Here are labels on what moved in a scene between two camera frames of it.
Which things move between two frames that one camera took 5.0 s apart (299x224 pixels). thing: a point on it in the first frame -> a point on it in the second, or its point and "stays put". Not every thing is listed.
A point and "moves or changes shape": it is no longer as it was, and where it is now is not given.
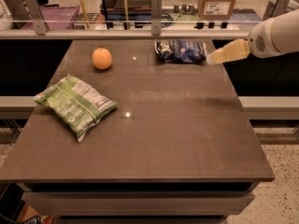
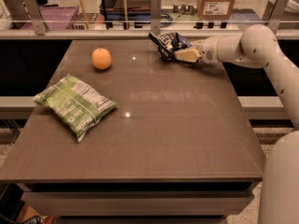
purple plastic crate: [56, 17] stays put
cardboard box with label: [217, 2] stays put
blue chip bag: [180, 50] moves or changes shape
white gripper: [260, 41] -> [209, 49]
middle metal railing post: [156, 13] stays put
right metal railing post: [278, 3] stays put
